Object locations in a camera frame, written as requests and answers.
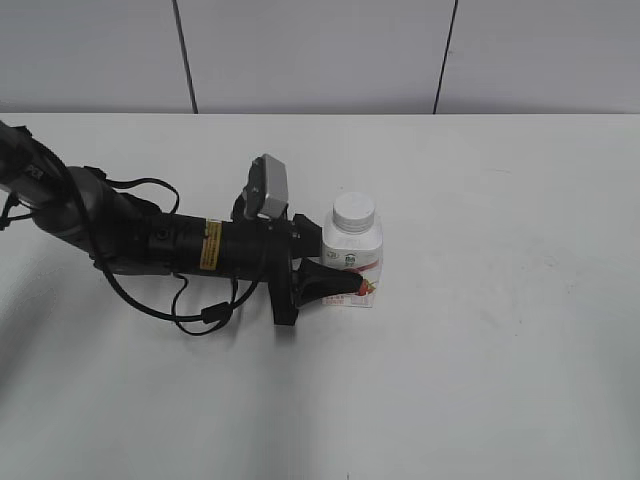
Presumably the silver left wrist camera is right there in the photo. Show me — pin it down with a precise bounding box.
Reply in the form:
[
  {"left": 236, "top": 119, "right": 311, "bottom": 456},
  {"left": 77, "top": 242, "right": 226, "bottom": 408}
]
[{"left": 242, "top": 154, "right": 289, "bottom": 220}]

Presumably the white strawberry yogurt drink bottle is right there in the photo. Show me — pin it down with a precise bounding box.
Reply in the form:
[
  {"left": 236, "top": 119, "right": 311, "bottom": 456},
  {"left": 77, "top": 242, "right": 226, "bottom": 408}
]
[{"left": 321, "top": 212, "right": 383, "bottom": 308}]

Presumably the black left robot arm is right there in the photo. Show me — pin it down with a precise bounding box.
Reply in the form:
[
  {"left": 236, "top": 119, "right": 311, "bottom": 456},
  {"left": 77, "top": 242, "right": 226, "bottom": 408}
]
[{"left": 1, "top": 125, "right": 364, "bottom": 332}]

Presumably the white round bottle cap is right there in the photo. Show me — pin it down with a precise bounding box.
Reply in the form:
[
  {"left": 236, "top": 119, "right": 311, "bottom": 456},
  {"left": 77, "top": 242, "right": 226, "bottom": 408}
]
[{"left": 332, "top": 192, "right": 376, "bottom": 234}]

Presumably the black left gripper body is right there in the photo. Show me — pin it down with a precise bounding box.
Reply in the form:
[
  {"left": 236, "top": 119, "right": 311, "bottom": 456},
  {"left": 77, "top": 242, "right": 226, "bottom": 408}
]
[{"left": 219, "top": 217, "right": 303, "bottom": 326}]

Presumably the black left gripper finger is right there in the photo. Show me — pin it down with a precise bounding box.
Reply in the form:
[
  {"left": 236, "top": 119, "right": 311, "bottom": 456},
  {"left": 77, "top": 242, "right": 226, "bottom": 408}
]
[
  {"left": 292, "top": 214, "right": 322, "bottom": 258},
  {"left": 293, "top": 258, "right": 363, "bottom": 307}
]

